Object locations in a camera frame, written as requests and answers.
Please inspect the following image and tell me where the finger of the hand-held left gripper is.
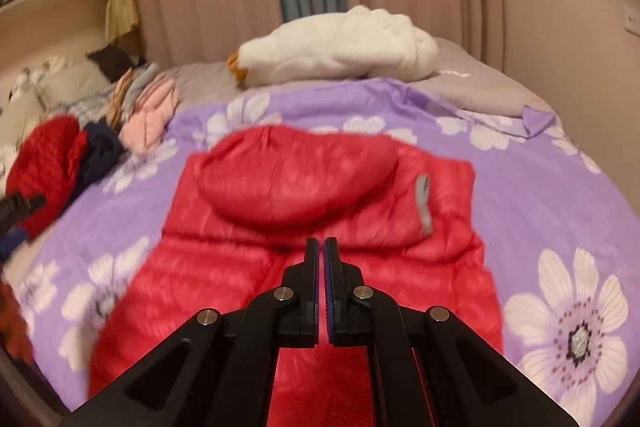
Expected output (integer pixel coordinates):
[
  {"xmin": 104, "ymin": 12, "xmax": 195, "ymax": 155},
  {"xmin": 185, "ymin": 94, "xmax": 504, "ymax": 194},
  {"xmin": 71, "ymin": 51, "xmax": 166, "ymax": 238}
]
[
  {"xmin": 0, "ymin": 229, "xmax": 26, "ymax": 260},
  {"xmin": 0, "ymin": 191, "xmax": 47, "ymax": 233}
]

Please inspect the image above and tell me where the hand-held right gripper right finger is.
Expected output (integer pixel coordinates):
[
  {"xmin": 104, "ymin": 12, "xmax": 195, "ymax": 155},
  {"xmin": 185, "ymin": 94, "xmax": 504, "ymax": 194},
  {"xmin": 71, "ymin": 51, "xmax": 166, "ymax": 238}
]
[{"xmin": 323, "ymin": 237, "xmax": 578, "ymax": 427}]

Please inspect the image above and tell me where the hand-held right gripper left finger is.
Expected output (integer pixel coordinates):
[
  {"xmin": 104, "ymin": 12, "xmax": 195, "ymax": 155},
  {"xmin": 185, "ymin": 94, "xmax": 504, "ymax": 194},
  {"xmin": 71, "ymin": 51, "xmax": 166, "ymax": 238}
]
[{"xmin": 59, "ymin": 237, "xmax": 319, "ymax": 427}]

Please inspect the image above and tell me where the bright red hooded puffer jacket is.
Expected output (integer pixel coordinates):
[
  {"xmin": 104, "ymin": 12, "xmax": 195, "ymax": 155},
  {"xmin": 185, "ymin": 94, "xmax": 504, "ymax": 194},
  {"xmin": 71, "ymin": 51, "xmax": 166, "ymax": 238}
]
[{"xmin": 87, "ymin": 124, "xmax": 503, "ymax": 427}]

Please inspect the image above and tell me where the dark red puffer jacket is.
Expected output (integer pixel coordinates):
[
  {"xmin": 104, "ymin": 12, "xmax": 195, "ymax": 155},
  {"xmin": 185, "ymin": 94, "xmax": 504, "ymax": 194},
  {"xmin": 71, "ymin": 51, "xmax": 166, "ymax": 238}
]
[{"xmin": 6, "ymin": 116, "xmax": 90, "ymax": 240}]

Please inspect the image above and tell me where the navy garment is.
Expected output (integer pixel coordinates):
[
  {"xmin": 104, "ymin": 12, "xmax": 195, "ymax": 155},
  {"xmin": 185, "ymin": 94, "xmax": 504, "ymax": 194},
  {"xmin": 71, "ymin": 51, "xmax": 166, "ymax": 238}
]
[{"xmin": 75, "ymin": 121, "xmax": 126, "ymax": 192}]

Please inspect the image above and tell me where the plaid pillow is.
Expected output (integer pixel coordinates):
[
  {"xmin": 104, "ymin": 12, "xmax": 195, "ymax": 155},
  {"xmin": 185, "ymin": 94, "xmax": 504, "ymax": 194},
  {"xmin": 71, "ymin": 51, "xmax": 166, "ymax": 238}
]
[{"xmin": 65, "ymin": 92, "xmax": 116, "ymax": 122}]

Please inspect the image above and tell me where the grey headboard cushion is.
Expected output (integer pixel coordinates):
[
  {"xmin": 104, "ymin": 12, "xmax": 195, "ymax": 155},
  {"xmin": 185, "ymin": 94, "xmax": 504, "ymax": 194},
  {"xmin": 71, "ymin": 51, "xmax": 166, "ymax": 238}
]
[{"xmin": 35, "ymin": 62, "xmax": 111, "ymax": 108}]

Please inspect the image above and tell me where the tan striped garment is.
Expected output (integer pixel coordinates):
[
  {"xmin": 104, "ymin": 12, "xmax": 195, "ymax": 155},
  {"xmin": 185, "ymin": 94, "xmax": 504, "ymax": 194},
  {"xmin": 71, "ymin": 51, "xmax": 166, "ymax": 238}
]
[{"xmin": 107, "ymin": 69, "xmax": 136, "ymax": 130}]

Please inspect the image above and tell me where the pink garment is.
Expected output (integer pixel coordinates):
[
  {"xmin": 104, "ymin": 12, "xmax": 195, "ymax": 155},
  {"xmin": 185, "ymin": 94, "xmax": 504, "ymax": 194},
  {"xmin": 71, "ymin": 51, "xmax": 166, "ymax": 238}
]
[{"xmin": 122, "ymin": 74, "xmax": 180, "ymax": 154}]

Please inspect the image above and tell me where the black cat cushion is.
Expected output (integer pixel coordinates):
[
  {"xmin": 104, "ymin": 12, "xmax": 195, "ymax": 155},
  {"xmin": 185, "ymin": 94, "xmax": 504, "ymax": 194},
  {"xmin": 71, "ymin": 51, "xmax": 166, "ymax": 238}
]
[{"xmin": 87, "ymin": 43, "xmax": 133, "ymax": 80}]

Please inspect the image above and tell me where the purple floral blanket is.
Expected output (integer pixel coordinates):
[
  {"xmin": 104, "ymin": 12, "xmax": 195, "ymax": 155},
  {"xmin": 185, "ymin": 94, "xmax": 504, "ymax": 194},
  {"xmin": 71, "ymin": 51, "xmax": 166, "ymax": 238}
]
[{"xmin": 10, "ymin": 77, "xmax": 608, "ymax": 427}]

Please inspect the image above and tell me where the white goose plush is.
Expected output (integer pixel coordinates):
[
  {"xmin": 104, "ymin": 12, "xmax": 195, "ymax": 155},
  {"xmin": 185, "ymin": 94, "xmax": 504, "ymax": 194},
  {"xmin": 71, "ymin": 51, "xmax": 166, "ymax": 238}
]
[{"xmin": 227, "ymin": 5, "xmax": 440, "ymax": 88}]

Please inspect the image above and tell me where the pleated lampshade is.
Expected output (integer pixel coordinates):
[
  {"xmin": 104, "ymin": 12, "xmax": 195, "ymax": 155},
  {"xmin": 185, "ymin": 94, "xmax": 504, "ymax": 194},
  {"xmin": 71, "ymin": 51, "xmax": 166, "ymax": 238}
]
[{"xmin": 106, "ymin": 0, "xmax": 140, "ymax": 42}]

